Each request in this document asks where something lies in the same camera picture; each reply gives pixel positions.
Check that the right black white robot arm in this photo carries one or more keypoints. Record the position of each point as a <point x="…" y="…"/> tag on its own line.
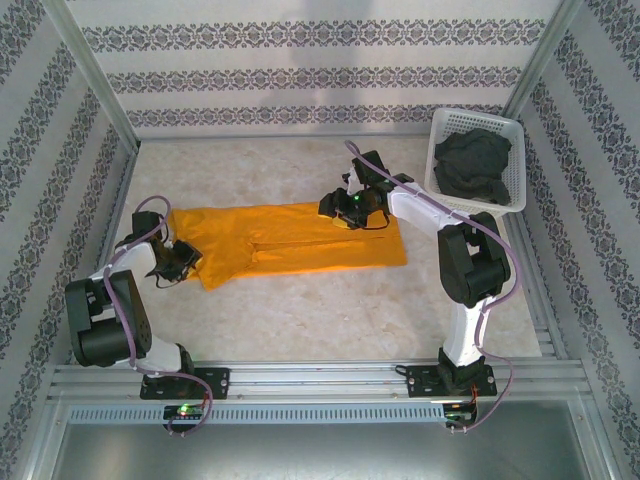
<point x="470" y="260"/>

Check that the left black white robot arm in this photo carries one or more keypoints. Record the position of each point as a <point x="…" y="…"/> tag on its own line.
<point x="105" y="325"/>

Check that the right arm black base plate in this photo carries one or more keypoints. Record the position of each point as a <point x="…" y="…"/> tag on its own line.
<point x="422" y="382"/>

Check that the aluminium mounting rail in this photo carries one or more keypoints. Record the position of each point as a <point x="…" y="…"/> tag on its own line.
<point x="320" y="380"/>

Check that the aluminium frame post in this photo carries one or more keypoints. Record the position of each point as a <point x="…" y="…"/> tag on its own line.
<point x="542" y="55"/>
<point x="90" y="65"/>

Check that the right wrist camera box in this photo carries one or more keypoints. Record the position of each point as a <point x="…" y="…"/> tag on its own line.
<point x="351" y="181"/>

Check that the white plastic basket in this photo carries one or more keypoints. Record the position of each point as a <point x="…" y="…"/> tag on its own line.
<point x="516" y="150"/>

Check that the grey metal sheet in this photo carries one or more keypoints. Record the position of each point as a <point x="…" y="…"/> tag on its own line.
<point x="320" y="452"/>

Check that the black t-shirt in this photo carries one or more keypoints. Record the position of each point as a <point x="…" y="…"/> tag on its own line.
<point x="472" y="162"/>

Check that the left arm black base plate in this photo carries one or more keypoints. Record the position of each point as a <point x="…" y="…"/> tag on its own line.
<point x="215" y="382"/>

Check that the orange t-shirt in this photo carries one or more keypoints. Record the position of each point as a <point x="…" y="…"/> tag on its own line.
<point x="300" y="240"/>

